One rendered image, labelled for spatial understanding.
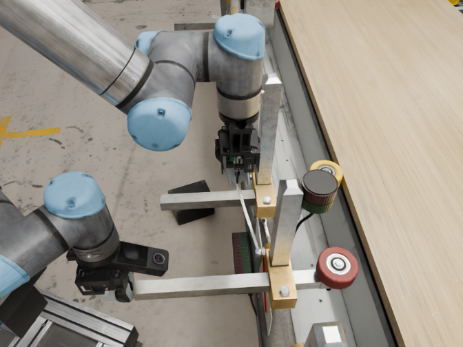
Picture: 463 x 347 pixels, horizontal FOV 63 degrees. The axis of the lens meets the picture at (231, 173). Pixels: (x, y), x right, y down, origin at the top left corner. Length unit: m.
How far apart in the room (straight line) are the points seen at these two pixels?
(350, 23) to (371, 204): 0.90
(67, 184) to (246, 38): 0.32
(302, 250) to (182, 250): 0.85
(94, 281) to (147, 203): 1.35
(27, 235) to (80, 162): 1.82
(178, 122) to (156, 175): 1.72
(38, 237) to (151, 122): 0.23
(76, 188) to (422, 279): 0.65
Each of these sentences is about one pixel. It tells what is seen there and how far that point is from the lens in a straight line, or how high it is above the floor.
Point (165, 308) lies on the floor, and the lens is 1.74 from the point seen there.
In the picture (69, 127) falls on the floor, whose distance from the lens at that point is 2.65.
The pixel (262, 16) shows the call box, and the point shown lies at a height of 1.18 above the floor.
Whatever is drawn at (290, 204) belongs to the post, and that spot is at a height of 1.08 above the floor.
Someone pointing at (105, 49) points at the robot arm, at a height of 1.37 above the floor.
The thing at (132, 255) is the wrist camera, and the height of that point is 0.99.
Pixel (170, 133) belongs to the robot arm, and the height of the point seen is 1.28.
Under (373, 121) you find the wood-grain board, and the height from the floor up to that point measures 0.90.
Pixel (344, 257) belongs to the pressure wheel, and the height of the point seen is 0.91.
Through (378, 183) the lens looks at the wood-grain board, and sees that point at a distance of 0.97.
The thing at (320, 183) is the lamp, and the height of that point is 1.11.
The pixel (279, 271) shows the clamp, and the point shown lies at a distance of 0.81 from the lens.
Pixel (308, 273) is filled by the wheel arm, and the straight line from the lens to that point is 0.83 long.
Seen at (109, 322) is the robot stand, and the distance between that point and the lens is 1.53.
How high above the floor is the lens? 1.58
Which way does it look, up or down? 47 degrees down
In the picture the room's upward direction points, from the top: straight up
